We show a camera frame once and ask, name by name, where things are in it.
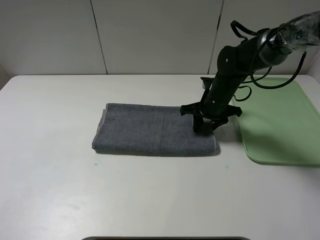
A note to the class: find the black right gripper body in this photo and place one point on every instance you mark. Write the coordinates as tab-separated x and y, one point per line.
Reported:
216	110

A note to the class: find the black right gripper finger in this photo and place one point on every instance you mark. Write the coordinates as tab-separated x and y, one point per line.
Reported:
217	122
198	125

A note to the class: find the grey towel with orange pattern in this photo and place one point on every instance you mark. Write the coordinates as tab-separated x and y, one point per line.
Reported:
147	130

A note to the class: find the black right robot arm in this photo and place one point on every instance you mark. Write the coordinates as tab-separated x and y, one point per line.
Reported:
259	50

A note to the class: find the light green plastic tray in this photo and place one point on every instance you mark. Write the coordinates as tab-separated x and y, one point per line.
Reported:
279	126

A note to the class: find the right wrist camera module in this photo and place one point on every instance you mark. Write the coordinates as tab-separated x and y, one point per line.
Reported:
207	82

